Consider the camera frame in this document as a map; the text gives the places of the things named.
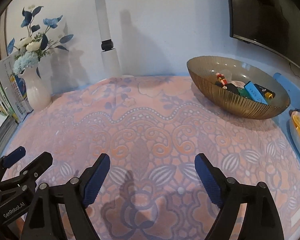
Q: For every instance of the teal jelly toy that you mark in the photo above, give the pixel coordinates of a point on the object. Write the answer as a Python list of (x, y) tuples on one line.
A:
[(243, 92)]

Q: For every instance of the black wall television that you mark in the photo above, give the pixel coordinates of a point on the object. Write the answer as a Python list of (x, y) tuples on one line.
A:
[(270, 24)]

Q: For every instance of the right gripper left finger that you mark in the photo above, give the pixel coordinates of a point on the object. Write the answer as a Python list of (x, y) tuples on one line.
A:
[(43, 220)]

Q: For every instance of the black toy figure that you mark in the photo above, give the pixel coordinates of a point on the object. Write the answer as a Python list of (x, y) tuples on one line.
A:
[(229, 87)]

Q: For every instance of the pink floral oval case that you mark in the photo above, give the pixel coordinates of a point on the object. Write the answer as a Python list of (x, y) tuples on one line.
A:
[(238, 84)]

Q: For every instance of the amber ribbed glass bowl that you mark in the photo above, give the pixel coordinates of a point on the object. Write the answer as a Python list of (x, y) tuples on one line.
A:
[(203, 71)]

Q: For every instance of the blue white artificial flowers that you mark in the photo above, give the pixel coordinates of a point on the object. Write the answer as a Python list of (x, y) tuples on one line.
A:
[(36, 45)]

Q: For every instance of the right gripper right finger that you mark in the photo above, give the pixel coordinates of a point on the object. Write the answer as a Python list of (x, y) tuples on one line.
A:
[(261, 218)]

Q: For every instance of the blue rectangular box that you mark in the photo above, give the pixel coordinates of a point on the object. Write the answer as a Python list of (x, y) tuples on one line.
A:
[(254, 93)]

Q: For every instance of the black rectangular box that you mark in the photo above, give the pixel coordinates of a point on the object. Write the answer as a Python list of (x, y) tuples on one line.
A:
[(267, 94)]

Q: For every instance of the red transparent lighter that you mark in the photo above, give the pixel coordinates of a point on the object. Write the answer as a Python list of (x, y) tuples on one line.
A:
[(221, 81)]

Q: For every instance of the stack of books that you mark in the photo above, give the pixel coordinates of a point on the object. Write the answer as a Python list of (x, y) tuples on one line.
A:
[(14, 106)]

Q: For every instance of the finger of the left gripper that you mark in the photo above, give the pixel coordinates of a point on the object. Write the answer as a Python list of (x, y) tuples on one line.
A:
[(8, 161), (30, 173)]

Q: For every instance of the pink patterned table cloth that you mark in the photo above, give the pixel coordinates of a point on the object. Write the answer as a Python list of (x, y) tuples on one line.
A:
[(152, 128)]

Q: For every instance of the white lamp pole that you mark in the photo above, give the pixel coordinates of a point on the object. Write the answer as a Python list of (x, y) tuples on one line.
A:
[(109, 54)]

